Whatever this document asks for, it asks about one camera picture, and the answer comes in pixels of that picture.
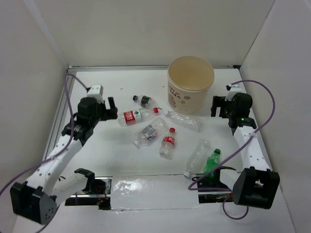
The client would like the red label water bottle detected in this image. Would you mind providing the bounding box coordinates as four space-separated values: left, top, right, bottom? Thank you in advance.
118 108 160 127

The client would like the black label small bottle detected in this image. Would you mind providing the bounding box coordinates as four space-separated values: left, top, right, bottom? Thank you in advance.
133 95 156 109

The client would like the clear crushed white-cap bottle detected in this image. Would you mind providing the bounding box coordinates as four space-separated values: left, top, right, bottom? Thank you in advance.
164 111 202 132

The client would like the blue label clear bottle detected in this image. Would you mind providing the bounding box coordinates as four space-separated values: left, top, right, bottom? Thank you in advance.
134 117 168 148

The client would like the green plastic bottle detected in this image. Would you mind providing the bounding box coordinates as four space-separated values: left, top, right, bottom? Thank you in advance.
203 149 221 174

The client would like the clear tall white-cap bottle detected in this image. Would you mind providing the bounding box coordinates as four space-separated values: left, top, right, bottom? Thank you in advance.
183 139 210 179

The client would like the red cap cola bottle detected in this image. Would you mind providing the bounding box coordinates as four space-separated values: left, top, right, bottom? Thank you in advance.
159 128 175 159

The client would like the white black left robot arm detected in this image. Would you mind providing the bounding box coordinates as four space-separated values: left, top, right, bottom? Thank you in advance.
10 97 118 225

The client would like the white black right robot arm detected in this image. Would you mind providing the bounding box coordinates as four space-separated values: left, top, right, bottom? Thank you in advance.
211 93 280 209

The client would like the beige paper bucket bin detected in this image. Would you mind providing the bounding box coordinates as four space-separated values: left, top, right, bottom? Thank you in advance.
167 56 215 114

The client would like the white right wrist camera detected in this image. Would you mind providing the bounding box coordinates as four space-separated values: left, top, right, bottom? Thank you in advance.
225 84 242 101

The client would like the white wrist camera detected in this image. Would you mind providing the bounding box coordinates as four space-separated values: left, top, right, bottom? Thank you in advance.
86 85 104 99
225 84 242 101

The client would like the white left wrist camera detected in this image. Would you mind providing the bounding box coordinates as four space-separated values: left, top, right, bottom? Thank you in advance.
86 85 104 99

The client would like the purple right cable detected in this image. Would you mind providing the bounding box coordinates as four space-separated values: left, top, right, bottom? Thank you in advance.
188 80 276 220

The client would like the purple cable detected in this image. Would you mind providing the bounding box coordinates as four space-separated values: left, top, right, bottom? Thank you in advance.
188 80 276 220
0 74 89 196

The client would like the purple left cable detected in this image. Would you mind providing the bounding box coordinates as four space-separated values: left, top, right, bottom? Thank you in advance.
0 74 89 196

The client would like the aluminium frame rail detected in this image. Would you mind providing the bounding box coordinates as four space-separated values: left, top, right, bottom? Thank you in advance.
41 64 241 161

